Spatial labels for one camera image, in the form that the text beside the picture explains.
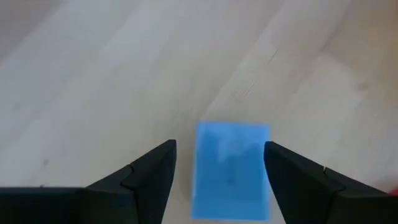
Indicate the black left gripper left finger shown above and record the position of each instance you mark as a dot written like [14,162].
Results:
[146,193]

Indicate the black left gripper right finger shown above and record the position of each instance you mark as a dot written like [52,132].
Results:
[298,193]

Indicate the teal plastic box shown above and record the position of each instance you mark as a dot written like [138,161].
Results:
[230,174]

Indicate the red tray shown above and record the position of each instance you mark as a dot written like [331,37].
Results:
[394,192]

